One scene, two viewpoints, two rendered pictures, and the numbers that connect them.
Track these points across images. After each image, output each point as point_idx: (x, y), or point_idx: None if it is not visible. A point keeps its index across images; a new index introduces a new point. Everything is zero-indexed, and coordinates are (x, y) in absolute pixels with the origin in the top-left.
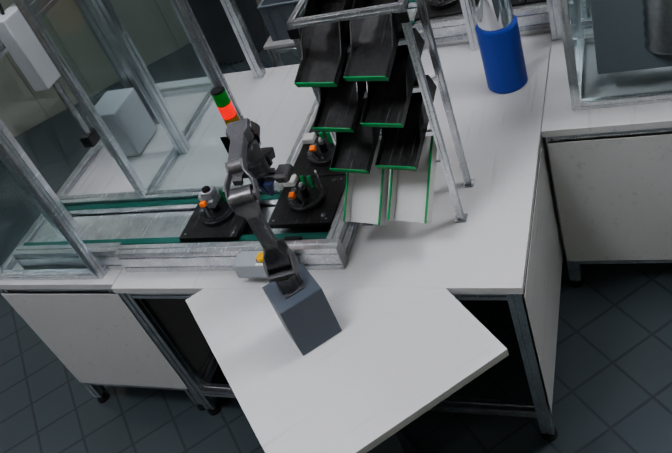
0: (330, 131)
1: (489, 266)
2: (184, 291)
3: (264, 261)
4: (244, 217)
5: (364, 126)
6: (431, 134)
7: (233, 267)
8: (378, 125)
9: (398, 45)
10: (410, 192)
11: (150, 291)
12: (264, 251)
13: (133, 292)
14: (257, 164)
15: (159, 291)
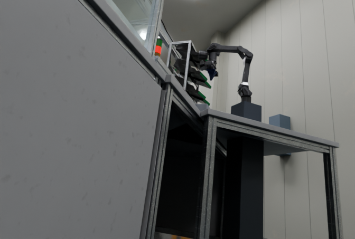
0: (202, 77)
1: None
2: (195, 108)
3: (248, 86)
4: (250, 63)
5: (205, 82)
6: (196, 103)
7: (207, 104)
8: (207, 84)
9: (198, 70)
10: None
11: (185, 96)
12: (246, 83)
13: (179, 90)
14: (216, 62)
15: (188, 99)
